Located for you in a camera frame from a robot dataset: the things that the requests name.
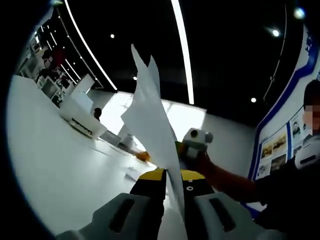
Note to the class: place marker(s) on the narrow bright window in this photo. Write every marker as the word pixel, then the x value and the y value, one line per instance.
pixel 115 105

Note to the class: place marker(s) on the large bright window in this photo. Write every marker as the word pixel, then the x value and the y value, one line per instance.
pixel 185 117

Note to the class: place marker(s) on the person's head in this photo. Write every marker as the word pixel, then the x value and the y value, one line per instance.
pixel 312 92

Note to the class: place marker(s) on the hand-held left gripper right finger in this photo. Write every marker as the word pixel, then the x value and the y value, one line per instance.
pixel 200 200

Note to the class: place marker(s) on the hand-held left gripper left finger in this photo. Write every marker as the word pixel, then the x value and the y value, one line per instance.
pixel 140 200

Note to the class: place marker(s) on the white printer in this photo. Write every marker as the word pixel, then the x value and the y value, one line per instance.
pixel 80 112

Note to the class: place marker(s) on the person's right hand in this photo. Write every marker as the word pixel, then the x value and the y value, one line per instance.
pixel 206 165

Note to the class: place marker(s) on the long ceiling light strip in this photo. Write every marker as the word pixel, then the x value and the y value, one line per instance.
pixel 87 47
pixel 183 50

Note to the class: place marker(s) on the orange plush toy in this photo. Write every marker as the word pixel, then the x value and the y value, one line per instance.
pixel 142 156

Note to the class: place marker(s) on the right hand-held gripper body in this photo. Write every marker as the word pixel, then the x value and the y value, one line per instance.
pixel 197 142

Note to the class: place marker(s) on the white chest device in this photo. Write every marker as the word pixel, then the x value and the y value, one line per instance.
pixel 307 155

